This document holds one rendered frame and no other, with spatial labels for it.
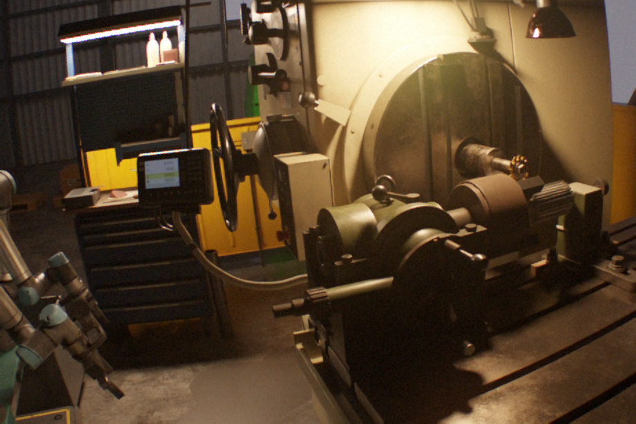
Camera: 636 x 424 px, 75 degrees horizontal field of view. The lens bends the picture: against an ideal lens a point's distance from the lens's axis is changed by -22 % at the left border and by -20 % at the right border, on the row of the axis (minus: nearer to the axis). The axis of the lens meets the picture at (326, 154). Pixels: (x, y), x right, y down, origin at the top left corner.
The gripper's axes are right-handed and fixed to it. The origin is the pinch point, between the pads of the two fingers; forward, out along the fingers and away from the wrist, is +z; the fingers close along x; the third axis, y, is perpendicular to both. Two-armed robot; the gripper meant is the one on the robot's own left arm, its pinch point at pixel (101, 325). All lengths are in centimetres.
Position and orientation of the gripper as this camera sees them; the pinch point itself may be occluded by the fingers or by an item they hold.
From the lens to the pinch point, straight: 193.4
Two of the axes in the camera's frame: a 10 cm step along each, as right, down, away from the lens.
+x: -3.3, 0.1, 9.4
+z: 4.9, 8.5, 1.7
